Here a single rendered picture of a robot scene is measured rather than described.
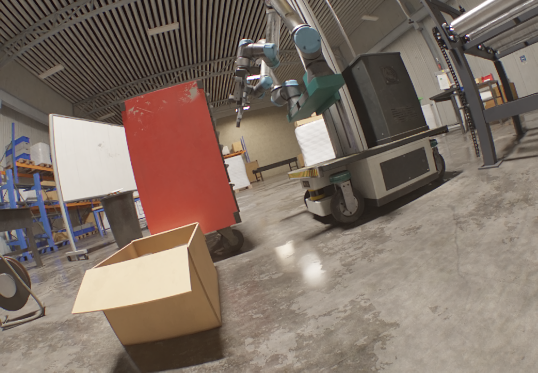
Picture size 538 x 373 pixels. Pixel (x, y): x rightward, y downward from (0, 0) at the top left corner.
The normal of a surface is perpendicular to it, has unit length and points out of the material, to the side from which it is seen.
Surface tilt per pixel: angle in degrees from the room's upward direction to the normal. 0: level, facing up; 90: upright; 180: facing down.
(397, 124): 90
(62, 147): 90
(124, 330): 90
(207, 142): 90
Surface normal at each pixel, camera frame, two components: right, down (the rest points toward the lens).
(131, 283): -0.17, -0.90
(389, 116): 0.12, -0.04
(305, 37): -0.21, 0.19
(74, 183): 0.94, -0.29
